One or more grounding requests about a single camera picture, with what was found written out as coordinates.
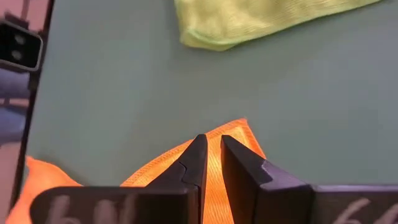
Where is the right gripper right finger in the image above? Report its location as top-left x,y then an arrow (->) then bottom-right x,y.
220,134 -> 313,224

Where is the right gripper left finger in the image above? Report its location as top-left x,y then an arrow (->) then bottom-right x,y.
145,133 -> 209,224

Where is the orange microfiber towel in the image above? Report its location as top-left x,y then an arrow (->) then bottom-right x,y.
6,118 -> 267,224

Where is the green microfiber towel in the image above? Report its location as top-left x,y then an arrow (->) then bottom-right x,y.
174,0 -> 382,52

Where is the green table mat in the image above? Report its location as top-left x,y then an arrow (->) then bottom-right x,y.
23,0 -> 398,187

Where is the black aluminium table frame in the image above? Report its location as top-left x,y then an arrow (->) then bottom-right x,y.
8,0 -> 56,215

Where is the silver-edged black camera box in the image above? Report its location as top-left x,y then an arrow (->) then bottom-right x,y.
0,19 -> 44,73

